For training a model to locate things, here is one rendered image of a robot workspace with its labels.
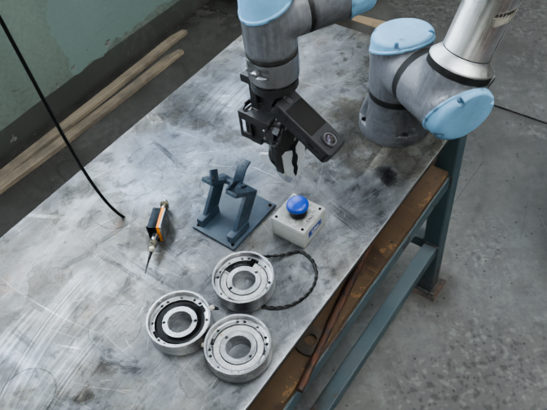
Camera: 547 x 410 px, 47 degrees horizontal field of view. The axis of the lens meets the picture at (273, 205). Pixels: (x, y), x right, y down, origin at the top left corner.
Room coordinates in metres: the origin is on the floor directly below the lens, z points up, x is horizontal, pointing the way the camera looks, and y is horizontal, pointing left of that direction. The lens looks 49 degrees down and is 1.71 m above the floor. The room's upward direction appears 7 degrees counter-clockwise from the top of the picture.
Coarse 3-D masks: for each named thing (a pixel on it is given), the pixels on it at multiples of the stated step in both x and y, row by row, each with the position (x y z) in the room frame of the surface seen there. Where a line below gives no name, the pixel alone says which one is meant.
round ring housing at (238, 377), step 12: (216, 324) 0.53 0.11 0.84; (228, 324) 0.53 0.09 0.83; (240, 324) 0.53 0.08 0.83; (252, 324) 0.53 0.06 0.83; (264, 324) 0.52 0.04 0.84; (216, 336) 0.51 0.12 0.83; (228, 336) 0.51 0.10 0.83; (240, 336) 0.51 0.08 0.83; (252, 336) 0.50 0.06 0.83; (264, 336) 0.50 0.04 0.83; (204, 348) 0.49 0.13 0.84; (228, 348) 0.50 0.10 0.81; (252, 348) 0.48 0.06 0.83; (228, 360) 0.47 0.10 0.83; (240, 360) 0.46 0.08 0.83; (264, 360) 0.45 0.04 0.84; (216, 372) 0.45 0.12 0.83; (228, 372) 0.44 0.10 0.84; (240, 372) 0.45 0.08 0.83; (252, 372) 0.44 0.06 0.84
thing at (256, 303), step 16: (240, 256) 0.66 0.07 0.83; (256, 256) 0.65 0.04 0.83; (240, 272) 0.63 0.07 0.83; (256, 272) 0.63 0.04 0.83; (272, 272) 0.61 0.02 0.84; (256, 288) 0.59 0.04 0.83; (272, 288) 0.59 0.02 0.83; (224, 304) 0.57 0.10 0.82; (240, 304) 0.56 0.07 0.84; (256, 304) 0.56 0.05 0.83
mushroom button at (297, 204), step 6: (294, 198) 0.74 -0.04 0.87; (300, 198) 0.74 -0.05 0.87; (306, 198) 0.74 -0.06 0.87; (288, 204) 0.73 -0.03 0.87; (294, 204) 0.73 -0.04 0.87; (300, 204) 0.72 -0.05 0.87; (306, 204) 0.72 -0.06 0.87; (288, 210) 0.72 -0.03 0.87; (294, 210) 0.72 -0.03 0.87; (300, 210) 0.71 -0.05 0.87; (306, 210) 0.72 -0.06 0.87
